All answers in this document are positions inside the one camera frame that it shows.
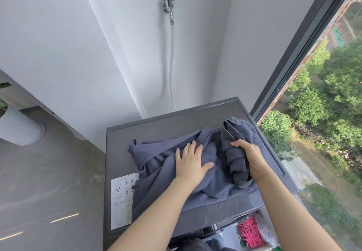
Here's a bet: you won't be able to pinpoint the dark window frame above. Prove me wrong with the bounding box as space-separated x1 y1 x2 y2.
250 0 362 125

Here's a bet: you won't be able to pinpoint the grey-blue sweatshirt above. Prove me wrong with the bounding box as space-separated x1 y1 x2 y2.
128 117 265 224

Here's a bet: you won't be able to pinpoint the person's right hand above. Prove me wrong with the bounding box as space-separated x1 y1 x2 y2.
230 139 274 182

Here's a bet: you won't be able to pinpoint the bundle of pink clothes pegs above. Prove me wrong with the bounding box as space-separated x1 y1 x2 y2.
238 216 265 248

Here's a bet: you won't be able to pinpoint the green trees outside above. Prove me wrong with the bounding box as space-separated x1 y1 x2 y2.
260 2 362 251

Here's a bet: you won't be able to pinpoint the dark blue clothing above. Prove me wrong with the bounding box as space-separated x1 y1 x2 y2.
181 234 230 251

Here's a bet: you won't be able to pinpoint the person's left hand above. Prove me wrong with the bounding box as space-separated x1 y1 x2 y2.
175 140 215 187

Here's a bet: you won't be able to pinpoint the white instruction sticker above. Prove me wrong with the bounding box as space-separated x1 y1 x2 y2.
110 172 140 230

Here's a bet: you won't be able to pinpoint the white ribbed plant pot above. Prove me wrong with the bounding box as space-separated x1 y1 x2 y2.
0 105 45 146

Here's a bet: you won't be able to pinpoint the person's left forearm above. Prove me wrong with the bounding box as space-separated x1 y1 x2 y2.
107 181 206 251

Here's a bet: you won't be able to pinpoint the clear plastic bag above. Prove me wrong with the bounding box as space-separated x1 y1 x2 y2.
235 214 280 251

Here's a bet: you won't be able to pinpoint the person's right forearm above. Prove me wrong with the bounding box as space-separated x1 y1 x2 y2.
255 171 343 251

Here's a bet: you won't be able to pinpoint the grey washing machine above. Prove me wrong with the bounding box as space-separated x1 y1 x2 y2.
103 97 300 251

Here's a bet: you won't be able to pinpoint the chrome wall faucet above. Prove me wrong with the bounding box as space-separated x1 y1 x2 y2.
162 0 183 20

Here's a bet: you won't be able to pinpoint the thin gold bracelet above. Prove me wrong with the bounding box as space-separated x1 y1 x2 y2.
256 170 276 182

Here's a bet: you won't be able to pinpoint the white water hose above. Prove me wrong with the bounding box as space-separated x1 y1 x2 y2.
168 18 177 112

